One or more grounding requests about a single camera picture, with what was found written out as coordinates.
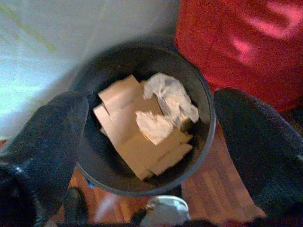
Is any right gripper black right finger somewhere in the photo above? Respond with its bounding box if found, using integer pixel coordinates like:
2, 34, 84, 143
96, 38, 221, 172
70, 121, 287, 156
214, 87, 303, 220

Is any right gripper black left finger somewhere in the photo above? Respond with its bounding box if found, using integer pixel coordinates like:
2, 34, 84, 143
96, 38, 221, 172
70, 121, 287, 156
0, 91, 89, 227

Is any white tissue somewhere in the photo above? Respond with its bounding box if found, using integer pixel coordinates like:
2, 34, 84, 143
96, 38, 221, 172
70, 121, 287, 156
135, 110, 175, 145

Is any flattened cardboard box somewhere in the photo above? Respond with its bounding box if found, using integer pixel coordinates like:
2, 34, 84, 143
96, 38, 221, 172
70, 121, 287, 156
92, 74, 194, 182

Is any black round trash bin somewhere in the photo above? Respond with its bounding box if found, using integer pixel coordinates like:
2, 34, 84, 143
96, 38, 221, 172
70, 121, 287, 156
72, 42, 216, 197

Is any red cushion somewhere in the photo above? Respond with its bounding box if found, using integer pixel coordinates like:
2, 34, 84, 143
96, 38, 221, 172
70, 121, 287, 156
175, 0, 303, 113

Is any crumpled white paper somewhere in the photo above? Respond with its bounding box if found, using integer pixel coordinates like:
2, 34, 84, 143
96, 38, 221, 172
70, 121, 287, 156
143, 72, 199, 130

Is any upright quilted mattress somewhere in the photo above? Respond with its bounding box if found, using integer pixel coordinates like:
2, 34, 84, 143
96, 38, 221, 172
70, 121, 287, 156
0, 0, 180, 140

